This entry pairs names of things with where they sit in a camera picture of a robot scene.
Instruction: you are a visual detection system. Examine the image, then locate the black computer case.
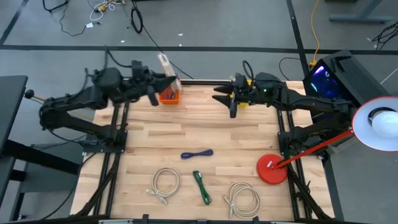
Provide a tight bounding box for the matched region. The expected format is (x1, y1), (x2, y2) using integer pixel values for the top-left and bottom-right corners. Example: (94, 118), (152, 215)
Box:
(302, 49), (391, 141)

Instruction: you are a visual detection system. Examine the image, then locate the thin black cable loop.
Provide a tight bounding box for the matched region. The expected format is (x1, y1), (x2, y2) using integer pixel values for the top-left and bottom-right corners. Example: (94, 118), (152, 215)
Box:
(278, 57), (302, 82)

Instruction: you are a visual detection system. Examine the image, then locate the white cable bundle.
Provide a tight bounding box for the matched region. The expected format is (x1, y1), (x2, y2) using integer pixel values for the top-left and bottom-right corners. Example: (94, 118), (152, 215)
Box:
(89, 0), (127, 22)

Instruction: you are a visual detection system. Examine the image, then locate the orange plastic basket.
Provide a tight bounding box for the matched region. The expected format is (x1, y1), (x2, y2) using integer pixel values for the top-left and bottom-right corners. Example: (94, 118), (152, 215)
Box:
(158, 77), (182, 105)

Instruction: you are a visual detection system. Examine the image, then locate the black aluminium table frame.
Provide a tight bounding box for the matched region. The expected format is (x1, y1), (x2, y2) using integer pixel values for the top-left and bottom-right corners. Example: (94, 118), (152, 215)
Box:
(70, 78), (335, 224)

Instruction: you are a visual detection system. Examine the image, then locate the black desk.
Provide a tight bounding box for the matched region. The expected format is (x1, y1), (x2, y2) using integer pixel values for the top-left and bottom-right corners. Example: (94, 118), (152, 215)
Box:
(0, 75), (81, 224)

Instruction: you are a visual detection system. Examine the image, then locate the yellow floor cable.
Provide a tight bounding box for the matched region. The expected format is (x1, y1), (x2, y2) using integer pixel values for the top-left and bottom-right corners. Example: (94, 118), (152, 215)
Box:
(309, 0), (322, 68)

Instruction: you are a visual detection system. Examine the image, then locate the yellow plastic basket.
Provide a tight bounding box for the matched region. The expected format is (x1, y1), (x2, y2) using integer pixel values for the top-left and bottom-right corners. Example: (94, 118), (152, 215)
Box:
(229, 77), (253, 108)

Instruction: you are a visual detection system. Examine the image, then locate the red desk lamp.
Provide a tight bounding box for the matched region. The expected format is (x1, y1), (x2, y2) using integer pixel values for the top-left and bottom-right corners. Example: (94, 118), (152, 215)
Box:
(256, 96), (398, 185)

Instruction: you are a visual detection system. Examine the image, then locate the black cable tangle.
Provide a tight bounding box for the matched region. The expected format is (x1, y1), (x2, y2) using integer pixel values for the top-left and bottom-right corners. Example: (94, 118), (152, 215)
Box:
(371, 20), (398, 50)

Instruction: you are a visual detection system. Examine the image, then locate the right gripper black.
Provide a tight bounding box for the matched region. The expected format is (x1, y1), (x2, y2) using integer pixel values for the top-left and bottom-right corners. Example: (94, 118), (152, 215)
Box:
(211, 72), (282, 108)

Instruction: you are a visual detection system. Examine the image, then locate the wooden stick black knob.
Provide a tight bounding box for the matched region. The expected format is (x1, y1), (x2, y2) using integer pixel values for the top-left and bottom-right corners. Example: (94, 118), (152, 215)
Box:
(24, 89), (47, 102)

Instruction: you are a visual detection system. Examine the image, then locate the green black braided cable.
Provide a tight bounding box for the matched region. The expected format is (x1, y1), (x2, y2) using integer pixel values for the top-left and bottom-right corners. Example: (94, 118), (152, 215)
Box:
(192, 170), (213, 206)

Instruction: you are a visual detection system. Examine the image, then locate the black coiled floor cable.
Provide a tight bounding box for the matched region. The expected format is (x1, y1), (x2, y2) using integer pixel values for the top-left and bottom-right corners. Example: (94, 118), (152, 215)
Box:
(129, 0), (195, 80)

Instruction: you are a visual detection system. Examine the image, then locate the grey desk leg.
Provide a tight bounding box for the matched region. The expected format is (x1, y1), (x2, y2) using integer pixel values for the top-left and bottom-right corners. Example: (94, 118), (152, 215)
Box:
(328, 0), (392, 24)

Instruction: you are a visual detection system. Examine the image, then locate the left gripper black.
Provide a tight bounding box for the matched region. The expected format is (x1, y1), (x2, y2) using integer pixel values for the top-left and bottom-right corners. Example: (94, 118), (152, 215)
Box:
(123, 60), (177, 97)

